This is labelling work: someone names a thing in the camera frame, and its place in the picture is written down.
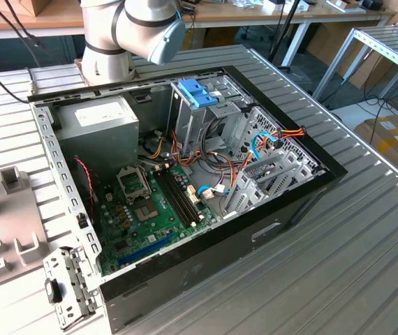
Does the multicoloured disk power wire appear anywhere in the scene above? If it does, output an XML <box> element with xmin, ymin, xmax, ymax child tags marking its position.
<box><xmin>277</xmin><ymin>126</ymin><xmax>307</xmax><ymax>140</ymax></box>

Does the grey metal disk bay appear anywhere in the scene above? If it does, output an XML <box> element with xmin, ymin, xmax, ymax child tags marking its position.
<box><xmin>219</xmin><ymin>151</ymin><xmax>325</xmax><ymax>221</ymax></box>

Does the black RAM slot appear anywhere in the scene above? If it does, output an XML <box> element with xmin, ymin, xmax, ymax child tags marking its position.
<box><xmin>156</xmin><ymin>170</ymin><xmax>191</xmax><ymax>228</ymax></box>
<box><xmin>168</xmin><ymin>166</ymin><xmax>202</xmax><ymax>221</ymax></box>
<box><xmin>160</xmin><ymin>169</ymin><xmax>195</xmax><ymax>226</ymax></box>
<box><xmin>164</xmin><ymin>167</ymin><xmax>198</xmax><ymax>223</ymax></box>

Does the grey metal drive cage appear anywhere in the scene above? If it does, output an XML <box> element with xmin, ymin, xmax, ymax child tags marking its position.
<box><xmin>165</xmin><ymin>75</ymin><xmax>256</xmax><ymax>158</ymax></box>

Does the green motherboard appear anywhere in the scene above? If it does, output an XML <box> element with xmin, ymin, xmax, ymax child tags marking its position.
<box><xmin>94</xmin><ymin>162</ymin><xmax>221</xmax><ymax>276</ymax></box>

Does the CPU socket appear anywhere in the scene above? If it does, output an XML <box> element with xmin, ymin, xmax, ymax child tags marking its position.
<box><xmin>131</xmin><ymin>198</ymin><xmax>161</xmax><ymax>227</ymax></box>

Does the metal socket cover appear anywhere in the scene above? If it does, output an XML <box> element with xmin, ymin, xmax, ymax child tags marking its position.
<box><xmin>115</xmin><ymin>166</ymin><xmax>152</xmax><ymax>204</ymax></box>

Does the blue plastic drive latch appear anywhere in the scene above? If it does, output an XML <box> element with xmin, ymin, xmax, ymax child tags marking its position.
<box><xmin>177</xmin><ymin>79</ymin><xmax>218</xmax><ymax>110</ymax></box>

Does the blue expansion slot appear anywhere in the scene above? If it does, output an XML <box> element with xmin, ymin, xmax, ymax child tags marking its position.
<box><xmin>117</xmin><ymin>232</ymin><xmax>176</xmax><ymax>267</ymax></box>

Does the black open PC case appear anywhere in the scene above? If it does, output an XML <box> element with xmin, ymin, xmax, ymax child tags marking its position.
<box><xmin>27</xmin><ymin>64</ymin><xmax>348</xmax><ymax>334</ymax></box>

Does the grey power supply unit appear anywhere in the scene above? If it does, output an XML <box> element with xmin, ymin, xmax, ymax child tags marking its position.
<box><xmin>54</xmin><ymin>94</ymin><xmax>140</xmax><ymax>182</ymax></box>

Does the black plastic case latch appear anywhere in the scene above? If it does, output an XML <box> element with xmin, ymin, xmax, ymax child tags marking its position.
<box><xmin>44</xmin><ymin>278</ymin><xmax>64</xmax><ymax>304</ymax></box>

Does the grey parts rack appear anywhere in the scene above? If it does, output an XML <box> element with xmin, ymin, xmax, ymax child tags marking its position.
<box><xmin>0</xmin><ymin>164</ymin><xmax>55</xmax><ymax>292</ymax></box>

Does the small cardboard box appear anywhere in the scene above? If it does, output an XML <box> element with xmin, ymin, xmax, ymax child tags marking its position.
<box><xmin>0</xmin><ymin>0</ymin><xmax>52</xmax><ymax>17</ymax></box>

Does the orange black wire bundle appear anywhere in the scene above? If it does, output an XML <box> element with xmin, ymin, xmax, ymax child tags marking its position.
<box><xmin>169</xmin><ymin>131</ymin><xmax>256</xmax><ymax>196</ymax></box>

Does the blue SATA wire white label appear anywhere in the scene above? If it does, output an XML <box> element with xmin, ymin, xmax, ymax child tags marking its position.
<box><xmin>197</xmin><ymin>184</ymin><xmax>228</xmax><ymax>200</ymax></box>

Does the yellow black wire bundle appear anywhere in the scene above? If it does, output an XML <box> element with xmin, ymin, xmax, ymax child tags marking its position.
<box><xmin>139</xmin><ymin>131</ymin><xmax>168</xmax><ymax>161</ymax></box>

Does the red fan wire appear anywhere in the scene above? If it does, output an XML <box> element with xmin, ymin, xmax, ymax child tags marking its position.
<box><xmin>73</xmin><ymin>157</ymin><xmax>99</xmax><ymax>207</ymax></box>

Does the wooden desk white frame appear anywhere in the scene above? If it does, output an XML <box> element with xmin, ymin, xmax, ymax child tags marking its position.
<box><xmin>0</xmin><ymin>0</ymin><xmax>397</xmax><ymax>69</ymax></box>

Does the silver card retention bracket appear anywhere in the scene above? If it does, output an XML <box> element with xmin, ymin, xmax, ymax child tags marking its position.
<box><xmin>43</xmin><ymin>245</ymin><xmax>104</xmax><ymax>332</ymax></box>

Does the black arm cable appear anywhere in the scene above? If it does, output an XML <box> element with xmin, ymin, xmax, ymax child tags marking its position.
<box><xmin>0</xmin><ymin>0</ymin><xmax>43</xmax><ymax>105</ymax></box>

